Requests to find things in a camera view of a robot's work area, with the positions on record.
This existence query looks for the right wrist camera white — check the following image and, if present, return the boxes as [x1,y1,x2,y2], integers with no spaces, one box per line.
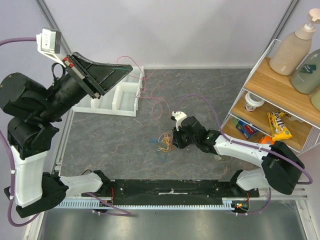
[170,111,187,131]

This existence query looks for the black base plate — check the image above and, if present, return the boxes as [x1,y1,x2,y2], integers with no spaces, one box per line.
[97,179,260,206]

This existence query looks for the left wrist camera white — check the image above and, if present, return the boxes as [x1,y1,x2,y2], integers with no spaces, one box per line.
[36,28,66,68]

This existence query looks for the white yogurt cup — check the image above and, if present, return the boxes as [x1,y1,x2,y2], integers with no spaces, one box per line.
[244,92,265,112]

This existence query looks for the beige pump bottle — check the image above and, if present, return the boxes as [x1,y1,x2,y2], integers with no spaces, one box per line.
[269,8,320,76]

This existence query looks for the white compartment tray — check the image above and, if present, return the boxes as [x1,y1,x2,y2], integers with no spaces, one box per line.
[72,66,145,117]

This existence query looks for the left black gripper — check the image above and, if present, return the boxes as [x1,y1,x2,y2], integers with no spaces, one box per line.
[41,49,137,121]

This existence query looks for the blue snack box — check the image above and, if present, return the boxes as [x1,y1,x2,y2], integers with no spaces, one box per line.
[232,118,259,140]

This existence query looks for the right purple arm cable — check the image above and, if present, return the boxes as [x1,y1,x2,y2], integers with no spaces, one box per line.
[174,94,314,186]

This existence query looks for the yellow thin cable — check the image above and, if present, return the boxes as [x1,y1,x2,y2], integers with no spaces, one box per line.
[156,130,176,153]

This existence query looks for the white cable duct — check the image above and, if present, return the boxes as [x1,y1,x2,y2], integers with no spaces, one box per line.
[55,198,236,211]

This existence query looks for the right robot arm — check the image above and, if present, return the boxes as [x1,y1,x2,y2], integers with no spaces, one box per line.
[171,111,305,197]

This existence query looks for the white wire shelf rack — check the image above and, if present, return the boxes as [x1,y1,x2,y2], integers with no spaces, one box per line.
[221,39,320,155]

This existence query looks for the red thin cable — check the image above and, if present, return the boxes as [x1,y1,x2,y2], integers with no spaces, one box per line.
[116,55,173,120]

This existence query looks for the orange snack box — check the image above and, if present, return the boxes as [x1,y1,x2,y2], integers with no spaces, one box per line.
[258,134,275,145]

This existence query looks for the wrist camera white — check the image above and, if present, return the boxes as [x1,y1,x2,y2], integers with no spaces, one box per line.
[36,28,66,68]
[170,111,187,131]

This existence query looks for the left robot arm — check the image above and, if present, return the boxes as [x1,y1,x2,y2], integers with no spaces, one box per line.
[0,52,133,218]

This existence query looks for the green soap bottle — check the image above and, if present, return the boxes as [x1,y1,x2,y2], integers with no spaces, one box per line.
[291,49,320,95]

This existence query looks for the yellow candy bag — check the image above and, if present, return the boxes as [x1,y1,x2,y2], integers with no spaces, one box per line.
[267,111,293,142]

